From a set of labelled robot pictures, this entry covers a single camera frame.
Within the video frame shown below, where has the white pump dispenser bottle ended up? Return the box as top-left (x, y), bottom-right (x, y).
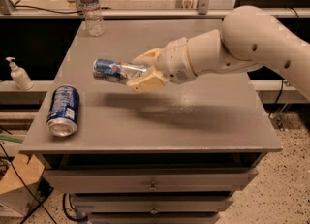
top-left (6, 57), bottom-right (33, 91)

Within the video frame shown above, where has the blue pepsi can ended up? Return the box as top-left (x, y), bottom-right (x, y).
top-left (46, 85), bottom-right (79, 137)

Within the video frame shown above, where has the top grey drawer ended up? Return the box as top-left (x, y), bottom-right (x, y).
top-left (44, 168), bottom-right (258, 194)

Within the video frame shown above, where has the bottom grey drawer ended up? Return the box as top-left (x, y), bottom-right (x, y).
top-left (89, 213), bottom-right (220, 224)

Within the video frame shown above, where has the clear plastic water bottle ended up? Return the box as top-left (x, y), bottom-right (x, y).
top-left (79, 0), bottom-right (104, 37)

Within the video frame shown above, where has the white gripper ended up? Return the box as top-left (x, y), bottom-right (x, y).
top-left (126, 38), bottom-right (197, 92)

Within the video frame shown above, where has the cardboard box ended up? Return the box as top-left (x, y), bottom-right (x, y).
top-left (0, 154), bottom-right (45, 217)

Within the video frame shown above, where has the grey drawer cabinet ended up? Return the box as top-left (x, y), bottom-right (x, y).
top-left (18, 18), bottom-right (283, 224)

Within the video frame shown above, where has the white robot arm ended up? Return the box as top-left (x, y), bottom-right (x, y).
top-left (127, 6), bottom-right (310, 99)

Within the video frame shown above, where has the middle grey drawer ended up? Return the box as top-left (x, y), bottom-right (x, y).
top-left (73, 195), bottom-right (233, 214)

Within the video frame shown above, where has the black cable on shelf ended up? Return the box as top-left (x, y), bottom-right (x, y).
top-left (13, 4), bottom-right (112, 15)

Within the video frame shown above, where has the redbull can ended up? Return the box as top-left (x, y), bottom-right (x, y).
top-left (93, 58), bottom-right (148, 84)

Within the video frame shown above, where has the grey drawer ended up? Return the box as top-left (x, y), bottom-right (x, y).
top-left (89, 213), bottom-right (220, 224)
top-left (73, 195), bottom-right (233, 214)
top-left (44, 168), bottom-right (258, 194)

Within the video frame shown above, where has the black cable on floor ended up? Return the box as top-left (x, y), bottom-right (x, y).
top-left (0, 144), bottom-right (57, 224)

